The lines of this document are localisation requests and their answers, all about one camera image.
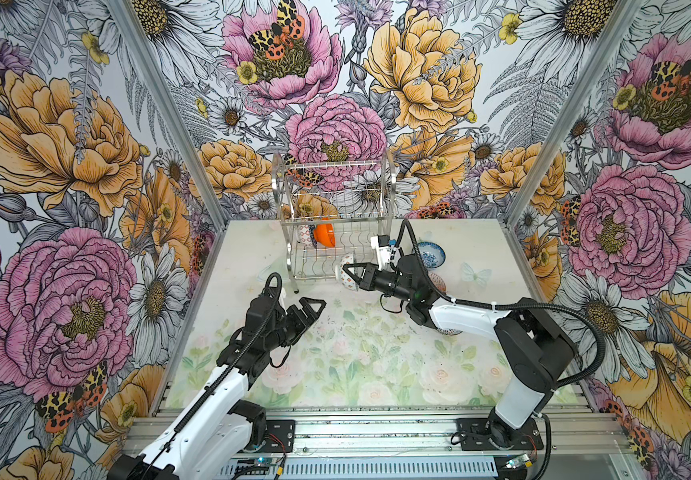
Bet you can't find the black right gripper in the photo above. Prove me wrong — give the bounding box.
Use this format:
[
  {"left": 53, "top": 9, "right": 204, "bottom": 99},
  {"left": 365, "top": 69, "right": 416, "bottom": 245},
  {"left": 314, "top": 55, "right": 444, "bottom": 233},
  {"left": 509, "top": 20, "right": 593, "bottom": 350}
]
[{"left": 342, "top": 262, "right": 413, "bottom": 302}]

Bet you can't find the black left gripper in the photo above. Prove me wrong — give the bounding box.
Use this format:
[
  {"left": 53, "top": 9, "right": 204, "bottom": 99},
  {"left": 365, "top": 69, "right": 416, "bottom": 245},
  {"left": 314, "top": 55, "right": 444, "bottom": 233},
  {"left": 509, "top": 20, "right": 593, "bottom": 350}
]
[{"left": 266, "top": 297, "right": 326, "bottom": 349}]

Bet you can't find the plain orange bowl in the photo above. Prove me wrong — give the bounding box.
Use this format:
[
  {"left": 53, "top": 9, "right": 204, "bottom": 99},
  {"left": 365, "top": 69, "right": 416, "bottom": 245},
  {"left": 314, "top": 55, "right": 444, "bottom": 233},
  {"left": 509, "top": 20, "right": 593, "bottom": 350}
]
[{"left": 314, "top": 223, "right": 337, "bottom": 248}]

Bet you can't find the blue floral white bowl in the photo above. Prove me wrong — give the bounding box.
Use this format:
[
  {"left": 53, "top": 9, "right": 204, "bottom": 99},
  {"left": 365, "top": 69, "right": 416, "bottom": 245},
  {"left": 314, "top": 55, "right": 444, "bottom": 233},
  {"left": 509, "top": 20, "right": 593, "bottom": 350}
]
[{"left": 417, "top": 241, "right": 447, "bottom": 269}]

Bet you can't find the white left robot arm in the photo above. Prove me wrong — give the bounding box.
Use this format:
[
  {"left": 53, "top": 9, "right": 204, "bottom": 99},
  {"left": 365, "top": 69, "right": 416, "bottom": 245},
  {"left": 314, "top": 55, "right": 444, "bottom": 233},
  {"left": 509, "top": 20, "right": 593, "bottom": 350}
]
[{"left": 107, "top": 293, "right": 327, "bottom": 479}]

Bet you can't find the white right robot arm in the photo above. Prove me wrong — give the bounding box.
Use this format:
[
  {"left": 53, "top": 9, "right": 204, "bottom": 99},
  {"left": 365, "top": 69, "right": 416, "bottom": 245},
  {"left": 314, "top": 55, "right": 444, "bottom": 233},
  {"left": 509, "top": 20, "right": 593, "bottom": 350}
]
[{"left": 341, "top": 254, "right": 577, "bottom": 450}]

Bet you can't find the grey dotted white bowl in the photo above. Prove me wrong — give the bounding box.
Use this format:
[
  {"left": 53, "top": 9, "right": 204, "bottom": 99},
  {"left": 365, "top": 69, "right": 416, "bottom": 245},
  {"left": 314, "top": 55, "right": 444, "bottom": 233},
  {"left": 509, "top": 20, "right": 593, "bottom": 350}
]
[{"left": 437, "top": 328, "right": 463, "bottom": 336}]

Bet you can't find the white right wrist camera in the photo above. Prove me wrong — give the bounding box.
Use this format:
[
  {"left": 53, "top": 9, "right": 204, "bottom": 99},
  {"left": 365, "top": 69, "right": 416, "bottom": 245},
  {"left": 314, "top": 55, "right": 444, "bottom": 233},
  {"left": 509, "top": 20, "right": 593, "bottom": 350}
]
[{"left": 371, "top": 235, "right": 397, "bottom": 271}]

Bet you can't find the chrome wire dish rack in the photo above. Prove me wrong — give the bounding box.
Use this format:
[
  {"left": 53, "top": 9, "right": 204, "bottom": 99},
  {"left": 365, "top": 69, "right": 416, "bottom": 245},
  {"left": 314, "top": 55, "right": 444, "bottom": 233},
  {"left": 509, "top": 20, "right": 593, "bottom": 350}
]
[{"left": 272, "top": 154, "right": 395, "bottom": 292}]

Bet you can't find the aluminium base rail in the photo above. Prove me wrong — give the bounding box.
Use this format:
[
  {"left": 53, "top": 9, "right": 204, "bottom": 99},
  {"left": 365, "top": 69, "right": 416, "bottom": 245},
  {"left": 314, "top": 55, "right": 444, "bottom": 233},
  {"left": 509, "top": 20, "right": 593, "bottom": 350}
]
[{"left": 110, "top": 404, "right": 647, "bottom": 480}]

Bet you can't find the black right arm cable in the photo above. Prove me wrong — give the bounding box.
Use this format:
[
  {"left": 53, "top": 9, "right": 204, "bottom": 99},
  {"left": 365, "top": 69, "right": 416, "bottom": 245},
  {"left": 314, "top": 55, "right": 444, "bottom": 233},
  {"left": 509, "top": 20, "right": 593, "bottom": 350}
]
[{"left": 395, "top": 218, "right": 607, "bottom": 480}]

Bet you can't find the aluminium left corner post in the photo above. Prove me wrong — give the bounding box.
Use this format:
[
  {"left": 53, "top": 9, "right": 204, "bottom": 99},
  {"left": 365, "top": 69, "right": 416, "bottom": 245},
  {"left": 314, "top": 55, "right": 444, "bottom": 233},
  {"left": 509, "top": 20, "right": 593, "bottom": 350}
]
[{"left": 109, "top": 1, "right": 228, "bottom": 233}]

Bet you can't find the aluminium corner post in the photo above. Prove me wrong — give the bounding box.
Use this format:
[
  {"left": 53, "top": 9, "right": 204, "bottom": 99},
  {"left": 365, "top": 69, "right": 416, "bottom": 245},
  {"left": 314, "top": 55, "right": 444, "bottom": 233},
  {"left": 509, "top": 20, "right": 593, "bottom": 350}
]
[
  {"left": 503, "top": 1, "right": 641, "bottom": 227},
  {"left": 109, "top": 1, "right": 228, "bottom": 233}
]

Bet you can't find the aluminium right corner post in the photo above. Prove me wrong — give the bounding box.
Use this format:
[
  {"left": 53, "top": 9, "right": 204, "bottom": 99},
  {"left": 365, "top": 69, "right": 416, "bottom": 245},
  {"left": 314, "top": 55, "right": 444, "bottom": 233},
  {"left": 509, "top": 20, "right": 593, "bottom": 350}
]
[{"left": 503, "top": 1, "right": 641, "bottom": 227}]

